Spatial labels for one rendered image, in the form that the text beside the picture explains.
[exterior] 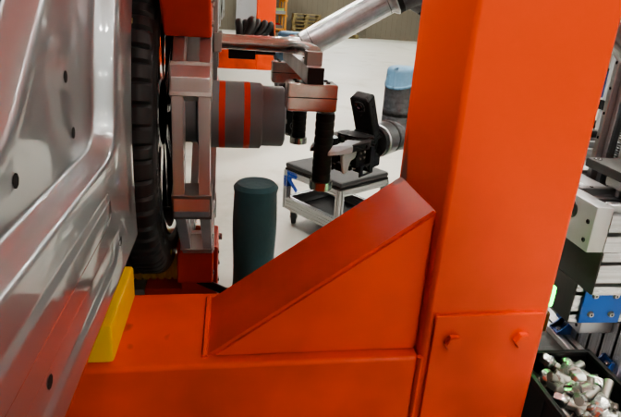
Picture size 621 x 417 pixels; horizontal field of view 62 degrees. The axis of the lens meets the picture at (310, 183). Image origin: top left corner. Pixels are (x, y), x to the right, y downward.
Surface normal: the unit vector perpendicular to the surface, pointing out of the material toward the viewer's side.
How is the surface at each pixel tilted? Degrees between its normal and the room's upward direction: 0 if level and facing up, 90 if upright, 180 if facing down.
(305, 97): 90
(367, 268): 90
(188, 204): 90
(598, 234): 90
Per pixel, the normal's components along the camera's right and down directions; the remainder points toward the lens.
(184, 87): 0.15, 0.33
